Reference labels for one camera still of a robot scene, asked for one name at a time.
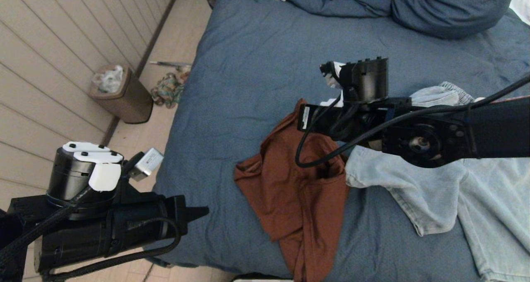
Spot colourful crumpled cloth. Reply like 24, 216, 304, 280
150, 72, 191, 110

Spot bunched blue duvet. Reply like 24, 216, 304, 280
285, 0, 395, 17

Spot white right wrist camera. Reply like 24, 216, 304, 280
320, 61, 346, 108

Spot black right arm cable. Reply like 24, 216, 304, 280
295, 73, 530, 169

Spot light blue denim shorts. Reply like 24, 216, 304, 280
345, 82, 530, 282

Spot white pillow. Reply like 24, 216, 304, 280
510, 0, 530, 24

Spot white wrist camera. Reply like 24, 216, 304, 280
62, 141, 164, 191
320, 61, 346, 108

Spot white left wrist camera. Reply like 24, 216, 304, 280
62, 141, 164, 191

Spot blue pillow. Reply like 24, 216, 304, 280
391, 0, 519, 39

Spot white plastic bin bag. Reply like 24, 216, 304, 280
93, 65, 125, 94

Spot grey metal rod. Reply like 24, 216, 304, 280
149, 60, 192, 71

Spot blue bed sheet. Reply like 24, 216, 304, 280
143, 0, 530, 282

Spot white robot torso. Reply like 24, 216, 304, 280
233, 277, 295, 282

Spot thin black looped cable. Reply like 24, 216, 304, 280
41, 217, 182, 282

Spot brown trash bin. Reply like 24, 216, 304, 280
90, 65, 154, 124

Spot rust brown garment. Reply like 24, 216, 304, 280
234, 99, 350, 282

